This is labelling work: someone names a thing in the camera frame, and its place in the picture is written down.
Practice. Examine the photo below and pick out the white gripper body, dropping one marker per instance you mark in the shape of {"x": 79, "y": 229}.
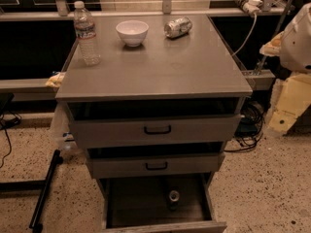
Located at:
{"x": 297, "y": 48}

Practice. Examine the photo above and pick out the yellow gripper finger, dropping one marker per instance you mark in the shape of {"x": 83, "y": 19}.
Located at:
{"x": 289, "y": 100}
{"x": 272, "y": 48}

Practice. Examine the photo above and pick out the redbull can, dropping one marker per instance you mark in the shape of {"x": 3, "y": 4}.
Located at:
{"x": 173, "y": 199}

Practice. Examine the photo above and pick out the crushed silver soda can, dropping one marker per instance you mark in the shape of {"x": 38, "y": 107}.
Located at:
{"x": 177, "y": 27}

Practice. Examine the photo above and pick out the middle grey drawer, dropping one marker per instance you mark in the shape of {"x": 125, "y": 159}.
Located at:
{"x": 103, "y": 168}

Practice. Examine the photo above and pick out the grey metal drawer cabinet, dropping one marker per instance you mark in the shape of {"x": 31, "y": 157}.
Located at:
{"x": 193, "y": 76}

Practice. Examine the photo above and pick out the top grey drawer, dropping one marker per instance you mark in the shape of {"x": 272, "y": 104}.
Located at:
{"x": 91, "y": 134}

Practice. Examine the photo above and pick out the bottom grey open drawer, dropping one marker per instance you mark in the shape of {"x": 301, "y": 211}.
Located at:
{"x": 140, "y": 205}

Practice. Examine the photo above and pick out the white power strip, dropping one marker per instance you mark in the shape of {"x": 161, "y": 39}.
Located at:
{"x": 250, "y": 7}

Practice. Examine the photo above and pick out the white ceramic bowl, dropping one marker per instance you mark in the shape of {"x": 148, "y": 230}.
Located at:
{"x": 132, "y": 32}

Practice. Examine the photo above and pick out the clear plastic water bottle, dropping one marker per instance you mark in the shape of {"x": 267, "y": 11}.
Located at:
{"x": 86, "y": 34}

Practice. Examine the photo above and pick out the clear plastic bag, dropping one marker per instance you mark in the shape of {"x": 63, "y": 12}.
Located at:
{"x": 61, "y": 132}

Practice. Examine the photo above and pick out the black metal stand leg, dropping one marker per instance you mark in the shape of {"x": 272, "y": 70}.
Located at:
{"x": 42, "y": 185}

